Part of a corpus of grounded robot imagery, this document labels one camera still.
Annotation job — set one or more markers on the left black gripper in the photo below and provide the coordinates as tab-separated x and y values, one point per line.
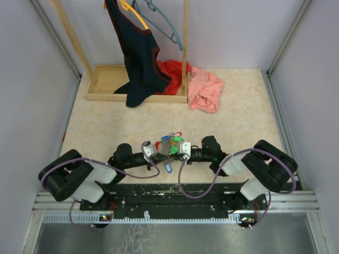
158	158

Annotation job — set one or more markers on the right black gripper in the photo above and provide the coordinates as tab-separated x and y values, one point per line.
177	156

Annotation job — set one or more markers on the blue key tag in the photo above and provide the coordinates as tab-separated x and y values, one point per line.
168	167
167	137

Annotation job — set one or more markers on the green key tag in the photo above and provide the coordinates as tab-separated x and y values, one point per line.
177	139
173	150

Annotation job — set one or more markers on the red key tag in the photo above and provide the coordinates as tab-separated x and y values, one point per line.
177	134

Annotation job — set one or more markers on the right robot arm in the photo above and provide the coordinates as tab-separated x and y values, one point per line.
272	169

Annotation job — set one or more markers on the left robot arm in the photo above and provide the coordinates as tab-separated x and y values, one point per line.
75	176

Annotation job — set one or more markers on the pink cloth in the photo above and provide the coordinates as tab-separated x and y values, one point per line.
204	90

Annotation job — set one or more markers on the red cloth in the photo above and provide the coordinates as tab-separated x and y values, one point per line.
173	69

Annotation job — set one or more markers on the wooden clothes rack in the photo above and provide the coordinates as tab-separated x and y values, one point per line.
105	79

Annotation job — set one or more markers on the navy blue tank top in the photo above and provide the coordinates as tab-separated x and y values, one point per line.
140	51

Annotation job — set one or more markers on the blue grey hanger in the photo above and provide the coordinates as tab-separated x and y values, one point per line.
158	19

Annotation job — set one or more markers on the yellow hanger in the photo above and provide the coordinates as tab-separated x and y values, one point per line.
127	7

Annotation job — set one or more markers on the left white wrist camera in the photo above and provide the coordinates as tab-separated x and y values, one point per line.
149	150

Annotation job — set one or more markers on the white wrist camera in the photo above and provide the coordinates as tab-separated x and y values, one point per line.
184	147
149	150

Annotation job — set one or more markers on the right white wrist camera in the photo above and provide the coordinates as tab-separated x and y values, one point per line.
184	147

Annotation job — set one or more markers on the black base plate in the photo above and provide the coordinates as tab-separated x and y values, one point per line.
168	201

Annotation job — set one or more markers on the white slotted cable duct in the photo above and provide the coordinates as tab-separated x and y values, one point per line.
99	219

